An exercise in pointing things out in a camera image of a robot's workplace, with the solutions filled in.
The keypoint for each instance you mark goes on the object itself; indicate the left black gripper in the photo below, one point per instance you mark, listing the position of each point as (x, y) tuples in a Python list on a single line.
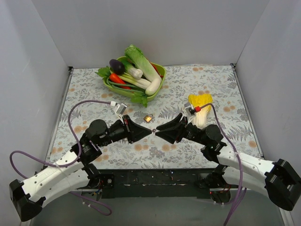
[(128, 128)]

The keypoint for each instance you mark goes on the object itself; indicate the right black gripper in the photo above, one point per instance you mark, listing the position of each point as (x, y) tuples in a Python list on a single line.
[(181, 130)]

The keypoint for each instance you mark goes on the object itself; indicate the small brass padlock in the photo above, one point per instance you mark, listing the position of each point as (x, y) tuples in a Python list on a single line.
[(148, 118)]

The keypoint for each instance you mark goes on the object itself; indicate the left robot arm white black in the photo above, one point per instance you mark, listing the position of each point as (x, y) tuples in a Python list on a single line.
[(75, 169)]

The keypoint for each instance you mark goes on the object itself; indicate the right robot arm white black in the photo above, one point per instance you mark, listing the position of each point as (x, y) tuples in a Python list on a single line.
[(276, 179)]

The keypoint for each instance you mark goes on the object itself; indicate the yellow napa cabbage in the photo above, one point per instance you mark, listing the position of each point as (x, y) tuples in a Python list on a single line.
[(200, 119)]

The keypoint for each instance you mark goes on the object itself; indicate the green celery leaves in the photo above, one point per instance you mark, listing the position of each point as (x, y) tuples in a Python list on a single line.
[(139, 98)]

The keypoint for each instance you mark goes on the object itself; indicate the green plastic basket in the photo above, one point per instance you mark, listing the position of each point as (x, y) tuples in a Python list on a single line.
[(139, 80)]

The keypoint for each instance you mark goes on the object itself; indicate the white radish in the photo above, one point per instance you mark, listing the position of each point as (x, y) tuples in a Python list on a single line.
[(153, 87)]

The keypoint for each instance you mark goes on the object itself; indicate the green long beans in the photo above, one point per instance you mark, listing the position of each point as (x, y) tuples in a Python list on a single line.
[(133, 89)]

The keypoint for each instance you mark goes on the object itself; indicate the red orange pepper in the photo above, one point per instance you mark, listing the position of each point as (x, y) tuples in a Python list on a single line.
[(116, 79)]

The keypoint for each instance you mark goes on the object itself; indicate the white green leek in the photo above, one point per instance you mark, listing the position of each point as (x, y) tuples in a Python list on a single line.
[(130, 69)]

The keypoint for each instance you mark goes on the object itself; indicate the purple eggplant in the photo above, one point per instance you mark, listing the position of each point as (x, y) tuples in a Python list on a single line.
[(117, 66)]

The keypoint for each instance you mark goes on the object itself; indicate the green napa cabbage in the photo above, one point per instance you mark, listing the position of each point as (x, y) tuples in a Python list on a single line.
[(137, 57)]

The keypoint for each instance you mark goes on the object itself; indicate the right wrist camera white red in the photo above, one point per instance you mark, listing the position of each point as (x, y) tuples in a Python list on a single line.
[(191, 110)]

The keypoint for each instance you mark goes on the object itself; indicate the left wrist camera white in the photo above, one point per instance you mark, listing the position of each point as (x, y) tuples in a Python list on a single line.
[(119, 109)]

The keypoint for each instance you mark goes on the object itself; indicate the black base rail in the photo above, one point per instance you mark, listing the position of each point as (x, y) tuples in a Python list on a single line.
[(203, 183)]

